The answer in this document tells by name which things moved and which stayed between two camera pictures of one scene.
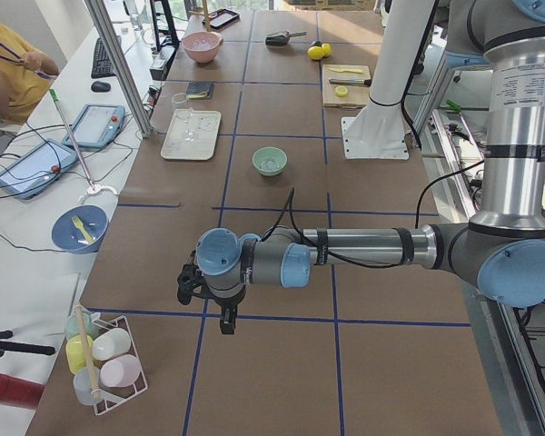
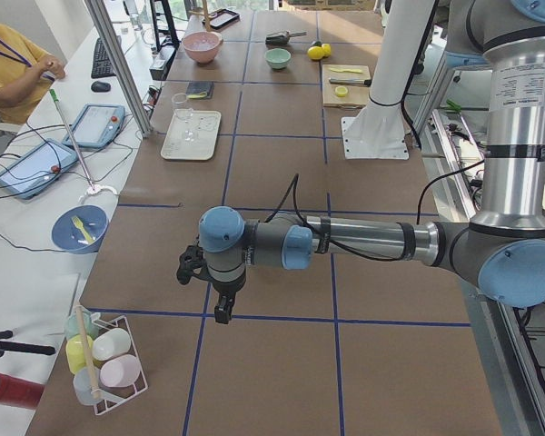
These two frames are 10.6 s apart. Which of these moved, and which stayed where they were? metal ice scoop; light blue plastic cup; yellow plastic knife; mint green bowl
Moved: mint green bowl
Stayed: light blue plastic cup; yellow plastic knife; metal ice scoop
